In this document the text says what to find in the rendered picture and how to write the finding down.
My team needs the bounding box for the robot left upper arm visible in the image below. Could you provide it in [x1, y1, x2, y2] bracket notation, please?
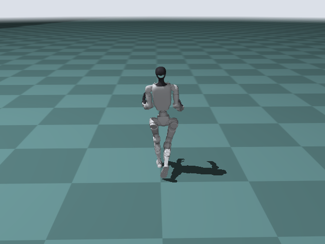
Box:
[145, 85, 154, 109]

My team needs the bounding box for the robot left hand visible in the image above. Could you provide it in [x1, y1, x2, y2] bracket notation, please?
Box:
[142, 93, 147, 104]

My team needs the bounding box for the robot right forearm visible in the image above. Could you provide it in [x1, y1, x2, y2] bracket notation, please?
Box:
[176, 103, 184, 112]

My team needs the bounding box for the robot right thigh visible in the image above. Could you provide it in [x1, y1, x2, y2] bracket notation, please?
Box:
[163, 118, 178, 148]

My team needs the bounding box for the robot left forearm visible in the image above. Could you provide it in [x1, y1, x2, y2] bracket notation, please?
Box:
[142, 102, 149, 110]

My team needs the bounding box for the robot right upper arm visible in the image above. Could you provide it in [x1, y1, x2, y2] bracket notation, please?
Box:
[170, 84, 179, 108]

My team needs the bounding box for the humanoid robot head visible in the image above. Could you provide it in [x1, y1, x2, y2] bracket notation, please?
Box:
[155, 67, 167, 86]

